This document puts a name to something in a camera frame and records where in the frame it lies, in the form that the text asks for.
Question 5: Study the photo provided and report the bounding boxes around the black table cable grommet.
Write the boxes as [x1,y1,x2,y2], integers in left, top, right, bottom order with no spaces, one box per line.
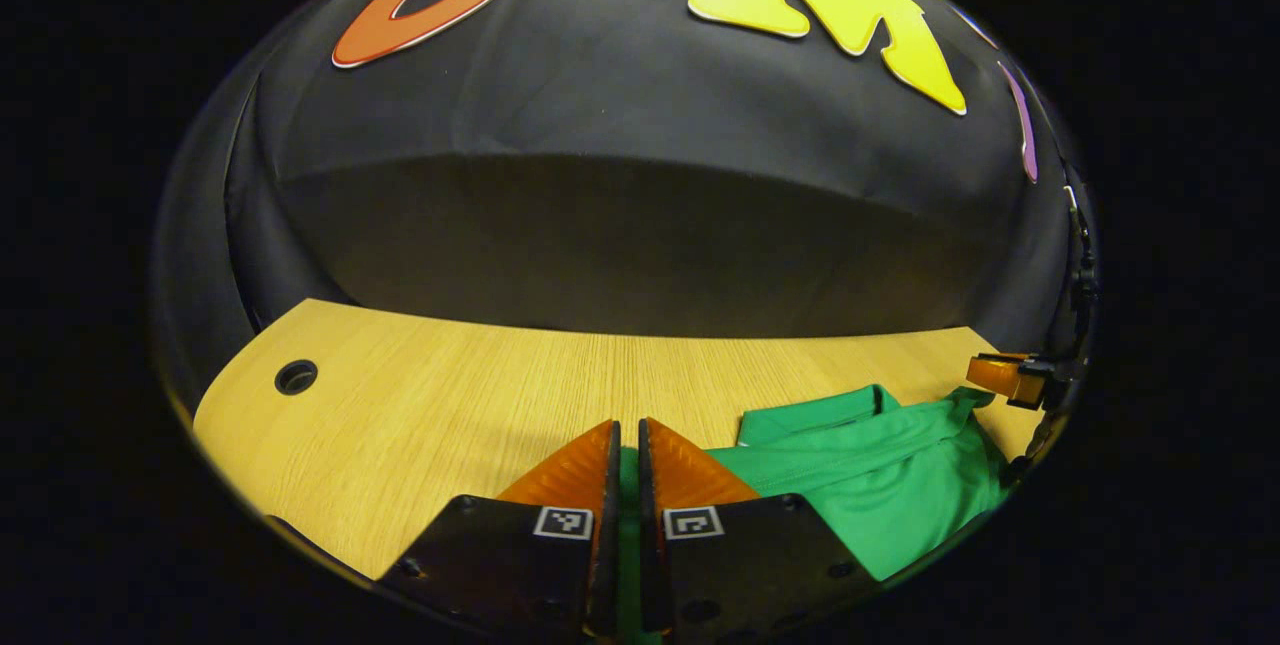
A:
[274,359,319,396]

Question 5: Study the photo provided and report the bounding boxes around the green T-shirt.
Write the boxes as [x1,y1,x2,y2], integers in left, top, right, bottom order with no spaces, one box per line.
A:
[614,383,1011,642]

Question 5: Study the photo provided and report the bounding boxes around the right hand-held gripper cable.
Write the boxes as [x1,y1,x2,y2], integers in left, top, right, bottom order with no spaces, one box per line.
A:
[1062,184,1093,271]

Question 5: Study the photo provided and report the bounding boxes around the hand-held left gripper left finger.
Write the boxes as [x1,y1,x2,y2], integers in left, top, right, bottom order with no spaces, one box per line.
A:
[375,418,622,641]

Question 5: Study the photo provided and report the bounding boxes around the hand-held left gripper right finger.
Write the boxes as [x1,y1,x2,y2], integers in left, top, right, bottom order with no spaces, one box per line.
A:
[638,417,883,642]

